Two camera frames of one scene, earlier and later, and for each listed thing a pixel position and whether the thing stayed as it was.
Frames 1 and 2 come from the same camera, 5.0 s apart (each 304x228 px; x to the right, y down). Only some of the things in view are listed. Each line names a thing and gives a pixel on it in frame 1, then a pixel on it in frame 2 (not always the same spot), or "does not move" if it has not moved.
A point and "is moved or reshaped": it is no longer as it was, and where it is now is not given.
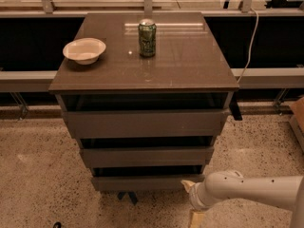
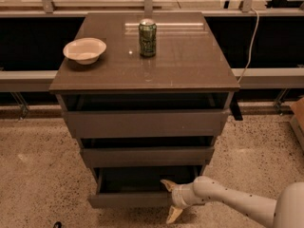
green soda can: x=146 y=37 does not move
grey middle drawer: x=183 y=157 does not move
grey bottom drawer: x=143 y=182 is moved or reshaped
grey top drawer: x=145 y=123 does not move
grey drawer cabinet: x=146 y=113 does not move
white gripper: x=194 y=198 -> x=180 y=196
